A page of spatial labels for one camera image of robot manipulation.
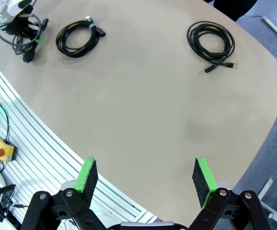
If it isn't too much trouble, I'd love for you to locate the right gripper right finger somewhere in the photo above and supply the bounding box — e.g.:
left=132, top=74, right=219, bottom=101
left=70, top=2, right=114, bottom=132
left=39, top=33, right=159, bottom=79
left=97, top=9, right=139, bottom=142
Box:
left=188, top=157, right=272, bottom=230

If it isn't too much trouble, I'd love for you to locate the white slatted base frame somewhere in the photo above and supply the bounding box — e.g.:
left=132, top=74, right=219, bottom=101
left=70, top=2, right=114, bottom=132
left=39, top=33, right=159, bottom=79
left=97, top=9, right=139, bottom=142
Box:
left=0, top=63, right=158, bottom=223

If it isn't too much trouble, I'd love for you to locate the yellow emergency stop button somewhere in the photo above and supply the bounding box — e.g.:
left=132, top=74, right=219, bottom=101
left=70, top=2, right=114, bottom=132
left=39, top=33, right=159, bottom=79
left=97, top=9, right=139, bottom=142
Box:
left=0, top=139, right=15, bottom=163

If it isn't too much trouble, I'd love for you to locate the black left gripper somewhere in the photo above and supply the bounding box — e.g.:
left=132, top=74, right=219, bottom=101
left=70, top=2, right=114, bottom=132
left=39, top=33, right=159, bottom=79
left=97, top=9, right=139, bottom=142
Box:
left=3, top=15, right=49, bottom=52

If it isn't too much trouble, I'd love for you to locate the black USB cable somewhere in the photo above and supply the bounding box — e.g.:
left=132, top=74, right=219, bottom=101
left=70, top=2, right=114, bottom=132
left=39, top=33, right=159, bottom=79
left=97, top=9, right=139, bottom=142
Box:
left=56, top=15, right=106, bottom=58

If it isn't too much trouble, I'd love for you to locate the thin black cable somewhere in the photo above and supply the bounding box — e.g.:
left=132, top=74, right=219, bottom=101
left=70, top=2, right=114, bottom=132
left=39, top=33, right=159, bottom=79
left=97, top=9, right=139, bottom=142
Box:
left=187, top=21, right=238, bottom=73

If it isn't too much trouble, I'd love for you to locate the black power cable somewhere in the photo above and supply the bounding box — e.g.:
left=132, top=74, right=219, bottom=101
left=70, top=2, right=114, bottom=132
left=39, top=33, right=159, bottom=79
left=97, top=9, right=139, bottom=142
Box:
left=11, top=14, right=43, bottom=63

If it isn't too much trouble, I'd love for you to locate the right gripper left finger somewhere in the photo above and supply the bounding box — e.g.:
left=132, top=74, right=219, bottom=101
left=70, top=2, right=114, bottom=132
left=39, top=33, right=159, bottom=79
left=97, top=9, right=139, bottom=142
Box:
left=21, top=157, right=105, bottom=230

